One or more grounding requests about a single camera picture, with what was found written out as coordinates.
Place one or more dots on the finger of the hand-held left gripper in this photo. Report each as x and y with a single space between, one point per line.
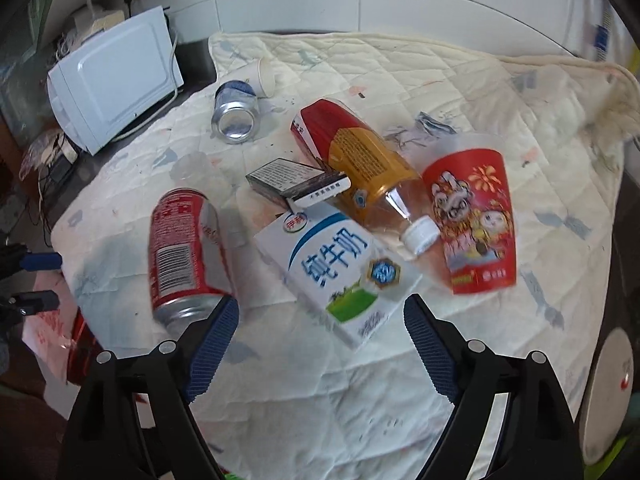
40 302
42 261

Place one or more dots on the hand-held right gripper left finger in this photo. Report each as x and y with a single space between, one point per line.
212 350

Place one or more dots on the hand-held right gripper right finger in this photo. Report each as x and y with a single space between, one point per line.
430 350

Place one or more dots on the red plastic bag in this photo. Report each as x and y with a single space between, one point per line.
80 350

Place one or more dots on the clear plastic bag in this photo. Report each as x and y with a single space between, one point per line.
40 152

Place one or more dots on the red drink can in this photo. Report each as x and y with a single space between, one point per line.
185 245

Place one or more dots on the white blue milk carton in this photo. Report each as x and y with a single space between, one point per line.
330 265

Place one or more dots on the red printed paper cup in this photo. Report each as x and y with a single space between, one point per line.
472 215

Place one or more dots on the white round bin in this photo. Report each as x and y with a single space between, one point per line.
610 400

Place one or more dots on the dark cigarette box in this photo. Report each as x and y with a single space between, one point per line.
292 180

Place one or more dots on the white microwave oven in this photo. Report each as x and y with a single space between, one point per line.
112 77

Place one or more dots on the plastic bottle red orange label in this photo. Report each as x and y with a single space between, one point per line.
360 160

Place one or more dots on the silver blue drink can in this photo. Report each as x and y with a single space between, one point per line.
234 110

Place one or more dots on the white plastic appliance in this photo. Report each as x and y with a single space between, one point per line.
95 20

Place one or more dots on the cream quilted blanket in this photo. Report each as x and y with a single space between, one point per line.
475 85

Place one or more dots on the white paper cup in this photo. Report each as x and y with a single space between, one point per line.
260 76

